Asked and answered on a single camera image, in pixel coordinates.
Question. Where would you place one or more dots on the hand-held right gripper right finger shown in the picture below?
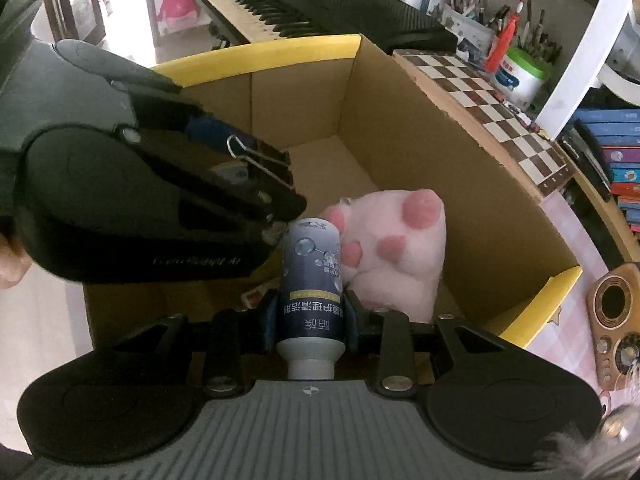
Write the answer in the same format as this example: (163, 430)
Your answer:
(352, 320)

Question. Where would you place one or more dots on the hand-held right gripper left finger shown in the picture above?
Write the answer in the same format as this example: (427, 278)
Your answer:
(267, 317)

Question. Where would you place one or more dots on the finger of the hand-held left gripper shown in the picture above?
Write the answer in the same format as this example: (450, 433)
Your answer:
(240, 200)
(210, 130)

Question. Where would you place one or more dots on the black binder clip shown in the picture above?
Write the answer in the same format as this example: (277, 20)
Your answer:
(272, 160)

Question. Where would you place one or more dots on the dark blue spray bottle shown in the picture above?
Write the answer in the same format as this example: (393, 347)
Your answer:
(310, 280)

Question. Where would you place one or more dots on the yellow cardboard box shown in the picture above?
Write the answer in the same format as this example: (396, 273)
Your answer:
(450, 160)

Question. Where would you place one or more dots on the desktop with pink checked tablecloth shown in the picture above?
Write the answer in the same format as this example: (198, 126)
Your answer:
(565, 220)

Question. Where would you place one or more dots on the person's left hand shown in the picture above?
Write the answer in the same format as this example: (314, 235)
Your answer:
(11, 262)

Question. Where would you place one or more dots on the red white small packet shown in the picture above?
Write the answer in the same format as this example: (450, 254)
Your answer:
(255, 297)

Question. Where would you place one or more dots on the pink plush paw toy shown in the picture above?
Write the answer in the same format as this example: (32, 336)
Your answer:
(400, 270)

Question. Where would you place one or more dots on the pink tote bag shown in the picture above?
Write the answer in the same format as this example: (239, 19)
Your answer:
(176, 7)

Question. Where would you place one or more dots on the wooden speaker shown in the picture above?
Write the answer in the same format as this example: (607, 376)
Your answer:
(600, 360)

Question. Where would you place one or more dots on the blue white small box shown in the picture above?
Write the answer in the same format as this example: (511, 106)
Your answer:
(432, 2)

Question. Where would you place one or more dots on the brown white chessboard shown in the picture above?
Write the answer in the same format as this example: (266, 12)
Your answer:
(480, 95)

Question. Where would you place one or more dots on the pen holder with pens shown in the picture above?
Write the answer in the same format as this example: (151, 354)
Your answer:
(467, 27)

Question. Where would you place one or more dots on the grey fluffy fur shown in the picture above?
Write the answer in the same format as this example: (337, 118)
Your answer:
(600, 450)

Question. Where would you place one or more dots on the black notebook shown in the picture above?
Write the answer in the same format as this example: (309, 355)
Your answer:
(585, 157)

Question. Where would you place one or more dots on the white jar with green lid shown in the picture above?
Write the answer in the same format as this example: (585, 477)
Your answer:
(520, 80)

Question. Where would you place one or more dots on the row of colourful books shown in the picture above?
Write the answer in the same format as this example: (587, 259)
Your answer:
(620, 155)

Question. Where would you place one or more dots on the white bookshelf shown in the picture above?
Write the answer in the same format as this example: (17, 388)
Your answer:
(590, 45)

